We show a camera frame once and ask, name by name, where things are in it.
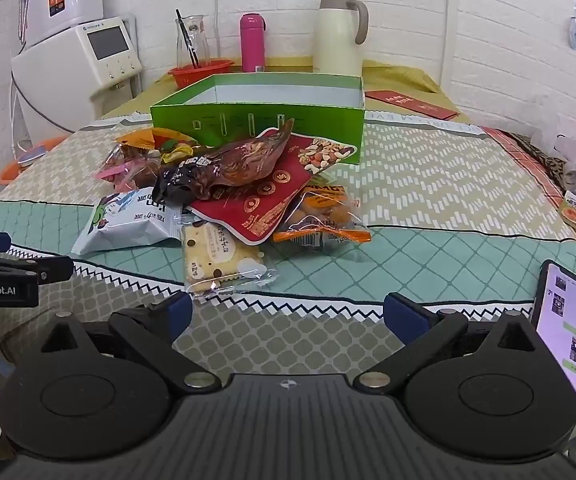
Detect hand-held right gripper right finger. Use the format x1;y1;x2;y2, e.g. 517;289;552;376
354;293;539;394

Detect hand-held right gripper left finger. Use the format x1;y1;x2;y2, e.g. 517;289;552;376
42;292;221;395

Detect yellow cheese cracker packet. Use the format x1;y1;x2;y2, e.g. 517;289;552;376
180;220;279;293

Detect white blue chip bag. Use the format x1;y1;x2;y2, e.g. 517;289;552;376
71;187;184;256

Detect red nut packet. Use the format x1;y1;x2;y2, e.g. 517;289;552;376
188;127;359;247

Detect pink striped clear packet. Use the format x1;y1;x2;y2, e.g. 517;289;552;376
95;142;164;193

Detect orange clear snack packet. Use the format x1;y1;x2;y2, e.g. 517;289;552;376
272;185;373;251

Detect dark brown meat packet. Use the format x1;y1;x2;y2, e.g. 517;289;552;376
151;119;296;206

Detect green cardboard box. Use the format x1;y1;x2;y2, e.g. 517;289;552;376
149;72;366;166

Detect orange plastic basin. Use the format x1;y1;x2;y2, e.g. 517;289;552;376
0;135;69;186

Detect smartphone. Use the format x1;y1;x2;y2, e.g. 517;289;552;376
528;259;576;406

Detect white water dispenser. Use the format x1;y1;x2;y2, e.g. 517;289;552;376
10;16;144;146

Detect small orange snack packet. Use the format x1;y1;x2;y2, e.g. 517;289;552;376
562;191;576;231

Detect leopard print cloth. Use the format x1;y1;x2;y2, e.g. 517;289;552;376
498;130;576;261

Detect red envelope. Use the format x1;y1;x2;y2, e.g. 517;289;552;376
365;90;459;121

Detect red plastic basket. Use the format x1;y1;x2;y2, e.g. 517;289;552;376
168;59;235;88

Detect glass carafe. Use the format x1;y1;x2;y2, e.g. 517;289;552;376
174;14;212;68

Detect black straws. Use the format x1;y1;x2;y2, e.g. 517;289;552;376
175;8;200;68

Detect pink thermos bottle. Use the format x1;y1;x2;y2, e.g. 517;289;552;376
239;12;267;73

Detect cream thermal jug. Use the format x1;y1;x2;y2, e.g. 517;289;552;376
313;0;370;75

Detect white wall conduit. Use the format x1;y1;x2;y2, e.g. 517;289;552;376
443;0;459;88

